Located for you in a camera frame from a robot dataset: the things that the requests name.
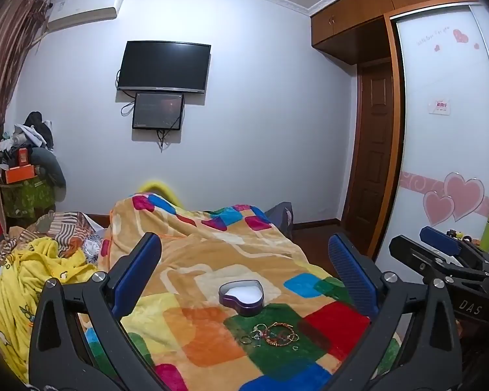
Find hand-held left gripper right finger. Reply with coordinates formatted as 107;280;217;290
328;232;463;391

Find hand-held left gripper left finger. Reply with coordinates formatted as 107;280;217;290
28;232;176;391

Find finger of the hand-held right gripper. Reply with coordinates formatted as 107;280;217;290
388;234;489;294
419;225;489;271

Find red beaded bracelet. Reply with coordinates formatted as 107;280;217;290
264;322;300;348

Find purple heart-shaped tin box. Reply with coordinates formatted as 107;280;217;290
218;279;265;317

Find white patterned cloth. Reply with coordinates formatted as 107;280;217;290
81;216;115;267

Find colourful patchwork blanket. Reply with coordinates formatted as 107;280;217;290
81;193;400;391

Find white wardrobe door pink hearts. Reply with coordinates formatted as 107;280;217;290
375;4;489;261

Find brown striped cloth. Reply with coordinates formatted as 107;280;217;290
0;211;115;259

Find yellow plush item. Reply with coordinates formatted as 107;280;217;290
136;179;184;206

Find brown wooden door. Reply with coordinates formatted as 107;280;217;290
341;61;394;224

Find yellow printed blanket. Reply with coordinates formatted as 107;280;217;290
0;236;100;384

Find red white paper label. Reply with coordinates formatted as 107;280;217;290
428;98;451;115

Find green printed cloth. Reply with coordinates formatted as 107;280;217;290
0;177;57;217

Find grey plush pillow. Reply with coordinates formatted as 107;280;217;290
30;147;68;186

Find orange flat box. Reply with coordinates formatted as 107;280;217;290
5;165;37;184

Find pile of clothes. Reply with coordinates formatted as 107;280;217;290
0;111;54;172

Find wooden overhead cabinets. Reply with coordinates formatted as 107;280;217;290
310;0;477;65

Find striped brown curtain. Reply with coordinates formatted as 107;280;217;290
0;0;52;229

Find white air conditioner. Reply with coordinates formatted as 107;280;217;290
47;0;125;31

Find small black wall monitor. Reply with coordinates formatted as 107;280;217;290
132;92;185;131

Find large black wall television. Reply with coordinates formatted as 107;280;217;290
117;41;212;94

